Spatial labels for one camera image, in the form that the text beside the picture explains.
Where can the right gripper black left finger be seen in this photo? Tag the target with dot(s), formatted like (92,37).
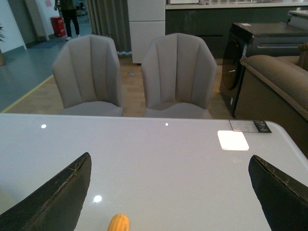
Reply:
(56,205)

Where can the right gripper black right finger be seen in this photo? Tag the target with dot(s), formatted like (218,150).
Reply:
(283,199)

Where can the yellow corn cob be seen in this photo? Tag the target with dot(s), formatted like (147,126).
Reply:
(119,222)

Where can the table label sticker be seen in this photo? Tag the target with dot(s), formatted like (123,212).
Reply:
(249,126)

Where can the beige sofa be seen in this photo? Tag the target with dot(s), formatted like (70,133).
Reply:
(279,95)

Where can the left grey upholstered chair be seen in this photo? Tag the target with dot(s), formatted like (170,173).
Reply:
(88,76)

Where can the grey upholstered chair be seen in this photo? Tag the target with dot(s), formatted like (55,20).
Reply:
(178,74)
(88,76)

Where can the dark washing machine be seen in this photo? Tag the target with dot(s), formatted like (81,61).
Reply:
(255,46)

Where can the right grey upholstered chair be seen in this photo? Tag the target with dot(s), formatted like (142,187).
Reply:
(178,74)

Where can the red fire extinguisher box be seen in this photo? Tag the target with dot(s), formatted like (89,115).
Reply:
(58,26)

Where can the grey kitchen counter cabinet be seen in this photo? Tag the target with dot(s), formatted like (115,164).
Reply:
(212,22)

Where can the person in brown sweater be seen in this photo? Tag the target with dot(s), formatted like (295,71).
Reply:
(69,14)

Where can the white refrigerator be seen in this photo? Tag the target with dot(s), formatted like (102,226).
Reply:
(147,21)

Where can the white microwave oven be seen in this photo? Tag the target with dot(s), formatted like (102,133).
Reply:
(183,1)

